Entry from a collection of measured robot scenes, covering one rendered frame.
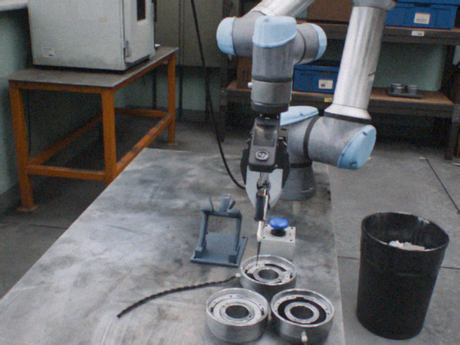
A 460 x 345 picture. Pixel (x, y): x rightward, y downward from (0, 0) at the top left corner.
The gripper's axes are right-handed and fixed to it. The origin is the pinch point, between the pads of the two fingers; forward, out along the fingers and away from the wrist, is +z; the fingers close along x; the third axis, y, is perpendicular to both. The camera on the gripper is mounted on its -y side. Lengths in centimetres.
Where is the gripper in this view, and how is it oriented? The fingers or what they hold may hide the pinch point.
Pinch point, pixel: (262, 203)
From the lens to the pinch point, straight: 104.8
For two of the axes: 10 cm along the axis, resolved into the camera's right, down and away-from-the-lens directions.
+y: 1.8, -3.5, 9.2
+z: -0.4, 9.3, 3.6
